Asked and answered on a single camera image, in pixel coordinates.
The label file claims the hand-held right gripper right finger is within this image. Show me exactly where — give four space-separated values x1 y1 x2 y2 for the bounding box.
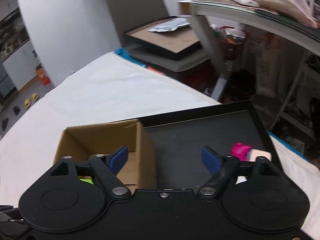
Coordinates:
197 145 284 200

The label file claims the clear plastic packet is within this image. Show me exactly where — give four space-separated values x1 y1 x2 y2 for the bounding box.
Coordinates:
147 17 192 32

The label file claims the glass front cabinet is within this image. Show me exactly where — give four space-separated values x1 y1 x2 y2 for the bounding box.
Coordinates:
0 6 30 62

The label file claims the small cream white box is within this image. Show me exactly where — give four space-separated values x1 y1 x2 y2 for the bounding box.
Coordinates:
247 149 272 163

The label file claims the brown cardboard box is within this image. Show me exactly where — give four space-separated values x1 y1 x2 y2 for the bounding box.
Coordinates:
51 119 157 190

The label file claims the orange box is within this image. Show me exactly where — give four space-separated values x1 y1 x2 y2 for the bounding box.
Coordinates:
36 69 52 87

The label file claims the blue cloth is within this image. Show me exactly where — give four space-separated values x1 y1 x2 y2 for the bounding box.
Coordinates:
115 47 131 58

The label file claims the glass top desk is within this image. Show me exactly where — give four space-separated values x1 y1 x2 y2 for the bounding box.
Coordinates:
177 0 320 103

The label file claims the grey chair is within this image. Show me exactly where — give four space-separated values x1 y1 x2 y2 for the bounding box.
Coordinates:
104 0 213 79

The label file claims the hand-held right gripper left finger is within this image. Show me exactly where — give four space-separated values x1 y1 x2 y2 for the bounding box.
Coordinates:
50 145 132 198

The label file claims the pink toy figure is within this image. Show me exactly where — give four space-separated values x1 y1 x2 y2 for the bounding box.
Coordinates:
231 143 252 162

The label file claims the red basket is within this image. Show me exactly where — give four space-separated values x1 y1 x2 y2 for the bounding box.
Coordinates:
212 25 247 61

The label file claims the black tray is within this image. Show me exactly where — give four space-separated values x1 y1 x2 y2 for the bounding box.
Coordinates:
139 100 284 190

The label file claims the black picture frame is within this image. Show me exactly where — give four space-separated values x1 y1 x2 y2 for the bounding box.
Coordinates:
122 16 202 61

